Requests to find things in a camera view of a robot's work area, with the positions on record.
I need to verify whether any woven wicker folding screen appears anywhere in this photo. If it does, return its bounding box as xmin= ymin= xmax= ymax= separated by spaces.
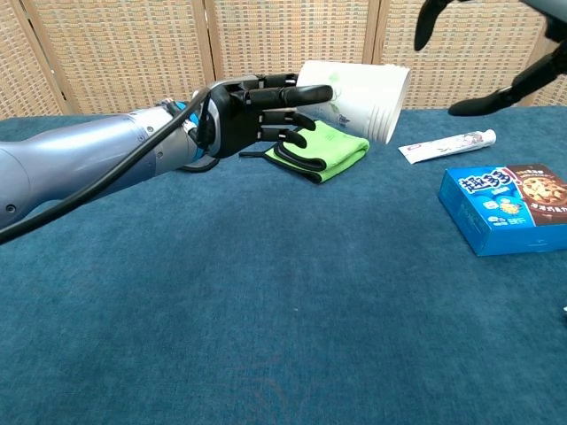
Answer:
xmin=0 ymin=0 xmax=567 ymax=120

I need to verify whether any white floral paper cup stack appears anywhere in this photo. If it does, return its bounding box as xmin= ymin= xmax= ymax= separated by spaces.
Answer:
xmin=295 ymin=60 xmax=410 ymax=145

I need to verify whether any blue and grey cloth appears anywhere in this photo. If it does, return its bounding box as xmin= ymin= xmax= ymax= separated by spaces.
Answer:
xmin=179 ymin=155 xmax=221 ymax=172

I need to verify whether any green microfibre cloth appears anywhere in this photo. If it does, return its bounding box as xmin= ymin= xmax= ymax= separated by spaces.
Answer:
xmin=238 ymin=120 xmax=371 ymax=185

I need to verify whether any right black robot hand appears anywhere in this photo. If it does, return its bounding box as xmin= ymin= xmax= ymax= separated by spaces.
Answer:
xmin=414 ymin=0 xmax=567 ymax=117

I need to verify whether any white toothpaste tube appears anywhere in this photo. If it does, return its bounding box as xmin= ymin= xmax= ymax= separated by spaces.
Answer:
xmin=397 ymin=128 xmax=497 ymax=166

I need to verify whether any blue chocolate cookie box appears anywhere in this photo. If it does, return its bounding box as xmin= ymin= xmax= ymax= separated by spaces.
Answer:
xmin=438 ymin=164 xmax=567 ymax=258

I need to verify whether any teal carpet table cover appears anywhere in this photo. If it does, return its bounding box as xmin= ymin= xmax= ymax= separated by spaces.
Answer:
xmin=0 ymin=104 xmax=567 ymax=425

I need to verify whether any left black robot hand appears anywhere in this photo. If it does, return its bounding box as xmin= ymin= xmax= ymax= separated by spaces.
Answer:
xmin=194 ymin=73 xmax=334 ymax=159

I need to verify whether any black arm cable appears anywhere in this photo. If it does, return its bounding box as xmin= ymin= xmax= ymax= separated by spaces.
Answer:
xmin=0 ymin=84 xmax=222 ymax=247

